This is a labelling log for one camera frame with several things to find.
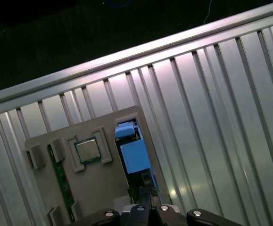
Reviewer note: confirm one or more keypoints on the grey parts rack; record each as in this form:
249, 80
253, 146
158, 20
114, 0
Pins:
96, 183

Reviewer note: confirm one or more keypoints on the hard disk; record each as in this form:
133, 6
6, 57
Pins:
135, 157

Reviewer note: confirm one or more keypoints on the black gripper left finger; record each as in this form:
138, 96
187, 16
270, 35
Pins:
138, 216

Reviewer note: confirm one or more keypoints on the green RAM stick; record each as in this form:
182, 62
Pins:
62, 174

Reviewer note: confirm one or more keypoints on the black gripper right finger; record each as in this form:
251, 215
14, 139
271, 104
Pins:
169, 216

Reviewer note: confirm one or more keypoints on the silver CPU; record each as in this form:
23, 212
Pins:
88, 150

